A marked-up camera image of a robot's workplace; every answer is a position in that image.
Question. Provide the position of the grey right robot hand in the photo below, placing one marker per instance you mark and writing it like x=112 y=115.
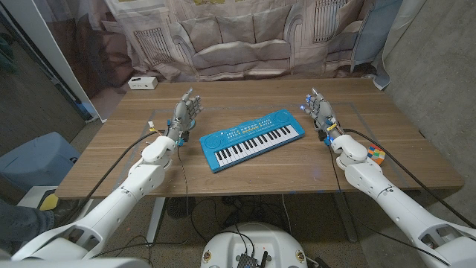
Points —
x=323 y=111

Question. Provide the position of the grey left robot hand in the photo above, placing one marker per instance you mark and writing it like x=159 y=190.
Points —
x=182 y=111

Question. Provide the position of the blue toy piano keyboard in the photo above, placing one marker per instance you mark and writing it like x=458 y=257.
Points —
x=230 y=149

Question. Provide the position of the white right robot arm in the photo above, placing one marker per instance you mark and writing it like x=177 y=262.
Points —
x=394 y=204

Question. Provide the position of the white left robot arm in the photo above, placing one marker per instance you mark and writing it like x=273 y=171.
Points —
x=122 y=197

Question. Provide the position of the blue dish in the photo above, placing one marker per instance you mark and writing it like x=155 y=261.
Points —
x=192 y=125

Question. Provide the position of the multicoloured puzzle cube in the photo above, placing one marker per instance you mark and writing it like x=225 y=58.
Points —
x=376 y=154

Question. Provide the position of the white power strip box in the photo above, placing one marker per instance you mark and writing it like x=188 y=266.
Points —
x=143 y=83

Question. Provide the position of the printed sofa backdrop cloth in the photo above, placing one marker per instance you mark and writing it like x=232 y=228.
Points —
x=238 y=41

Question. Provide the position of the round black floor fan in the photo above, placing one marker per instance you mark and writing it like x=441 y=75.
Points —
x=180 y=207

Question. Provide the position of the pale grey curtain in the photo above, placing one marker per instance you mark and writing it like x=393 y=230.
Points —
x=394 y=37

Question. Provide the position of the grey table leg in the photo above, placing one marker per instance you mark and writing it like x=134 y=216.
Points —
x=346 y=219

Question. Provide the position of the white table leg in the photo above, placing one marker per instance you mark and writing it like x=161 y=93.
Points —
x=155 y=219

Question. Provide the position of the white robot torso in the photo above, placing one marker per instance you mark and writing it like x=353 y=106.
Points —
x=256 y=242

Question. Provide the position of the blue plastic bin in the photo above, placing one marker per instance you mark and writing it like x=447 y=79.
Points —
x=37 y=160

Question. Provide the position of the yellow and black floor mat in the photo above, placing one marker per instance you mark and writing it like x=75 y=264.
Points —
x=49 y=203

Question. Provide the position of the white wall panel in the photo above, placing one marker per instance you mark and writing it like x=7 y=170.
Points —
x=48 y=48

